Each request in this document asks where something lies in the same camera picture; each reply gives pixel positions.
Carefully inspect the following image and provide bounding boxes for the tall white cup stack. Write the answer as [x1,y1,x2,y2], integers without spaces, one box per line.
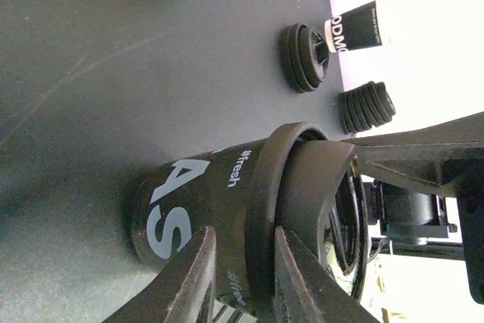
[324,0,391,53]

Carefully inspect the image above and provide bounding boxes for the stack of black lids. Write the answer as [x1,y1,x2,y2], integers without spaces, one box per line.
[279,23,329,93]
[337,81,396,135]

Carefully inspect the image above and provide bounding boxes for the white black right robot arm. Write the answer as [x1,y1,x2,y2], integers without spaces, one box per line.
[349,113,483,304]

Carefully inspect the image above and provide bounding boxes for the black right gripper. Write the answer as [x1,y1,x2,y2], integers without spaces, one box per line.
[344,113,483,304]

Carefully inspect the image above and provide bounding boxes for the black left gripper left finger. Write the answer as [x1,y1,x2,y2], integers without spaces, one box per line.
[105,226,216,322]

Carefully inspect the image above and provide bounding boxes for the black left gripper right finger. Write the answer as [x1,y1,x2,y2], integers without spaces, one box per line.
[274,226,376,323]

